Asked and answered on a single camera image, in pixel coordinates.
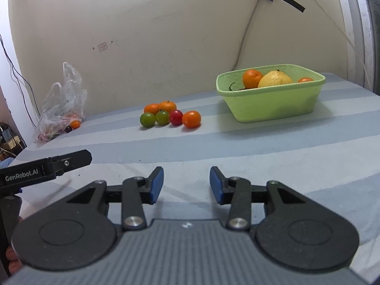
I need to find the black wall cable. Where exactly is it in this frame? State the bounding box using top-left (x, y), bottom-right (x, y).
top-left (0, 34), bottom-right (40, 119)

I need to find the green tomato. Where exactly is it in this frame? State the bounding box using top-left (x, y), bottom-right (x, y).
top-left (140, 112), bottom-right (156, 128)
top-left (155, 110), bottom-right (171, 126)

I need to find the light green plastic basin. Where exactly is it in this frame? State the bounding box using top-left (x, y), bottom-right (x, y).
top-left (216, 63), bottom-right (326, 123)

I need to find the white window frame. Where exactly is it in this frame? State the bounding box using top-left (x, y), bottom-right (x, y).
top-left (332, 0), bottom-right (380, 95)

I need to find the black power adapter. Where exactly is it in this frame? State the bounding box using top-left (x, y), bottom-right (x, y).
top-left (0, 123), bottom-right (11, 143)

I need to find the clear plastic bag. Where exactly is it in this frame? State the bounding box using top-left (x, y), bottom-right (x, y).
top-left (32, 62), bottom-right (88, 143)

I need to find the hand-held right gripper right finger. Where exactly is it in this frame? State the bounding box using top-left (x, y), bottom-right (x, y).
top-left (209, 166), bottom-right (308, 231)

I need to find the clear thin cord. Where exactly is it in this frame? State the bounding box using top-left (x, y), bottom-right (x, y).
top-left (297, 0), bottom-right (373, 88)

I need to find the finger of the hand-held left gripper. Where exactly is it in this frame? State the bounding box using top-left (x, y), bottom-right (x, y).
top-left (42, 150), bottom-right (92, 176)

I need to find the red tomato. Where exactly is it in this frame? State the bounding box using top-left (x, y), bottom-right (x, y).
top-left (169, 110), bottom-right (184, 126)

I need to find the person's left hand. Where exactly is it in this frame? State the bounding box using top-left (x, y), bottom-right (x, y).
top-left (5, 245), bottom-right (24, 275)

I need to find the large mandarin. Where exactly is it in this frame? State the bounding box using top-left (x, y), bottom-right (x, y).
top-left (242, 69), bottom-right (264, 89)

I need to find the grey wall cord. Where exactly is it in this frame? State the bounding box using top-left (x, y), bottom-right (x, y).
top-left (233, 0), bottom-right (263, 69)

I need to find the blue striped bedsheet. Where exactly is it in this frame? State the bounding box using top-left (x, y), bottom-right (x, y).
top-left (0, 72), bottom-right (380, 285)

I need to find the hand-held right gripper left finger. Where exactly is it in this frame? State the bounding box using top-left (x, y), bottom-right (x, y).
top-left (64, 167), bottom-right (164, 231)

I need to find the yellow grapefruit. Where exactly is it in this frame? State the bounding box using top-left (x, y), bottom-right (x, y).
top-left (257, 70), bottom-right (294, 88)

